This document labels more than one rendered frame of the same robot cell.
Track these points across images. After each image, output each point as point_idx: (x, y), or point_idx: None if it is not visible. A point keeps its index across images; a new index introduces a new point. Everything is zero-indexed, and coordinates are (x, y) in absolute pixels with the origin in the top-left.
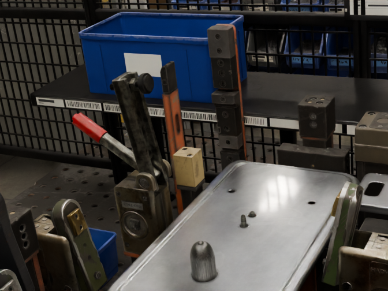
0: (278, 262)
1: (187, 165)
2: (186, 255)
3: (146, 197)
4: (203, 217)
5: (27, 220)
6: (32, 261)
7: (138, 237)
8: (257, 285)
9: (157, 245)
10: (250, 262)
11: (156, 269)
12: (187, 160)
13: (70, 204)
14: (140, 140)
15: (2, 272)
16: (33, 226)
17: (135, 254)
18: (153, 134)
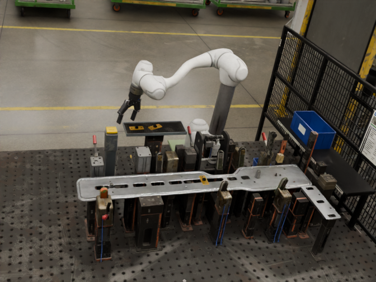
0: (271, 184)
1: (278, 157)
2: None
3: (263, 157)
4: (271, 169)
5: (234, 146)
6: (231, 153)
7: (259, 164)
8: (262, 184)
9: (257, 167)
10: (266, 181)
11: (251, 170)
12: (278, 156)
13: (243, 148)
14: (268, 145)
15: (221, 151)
16: (234, 147)
17: None
18: (272, 146)
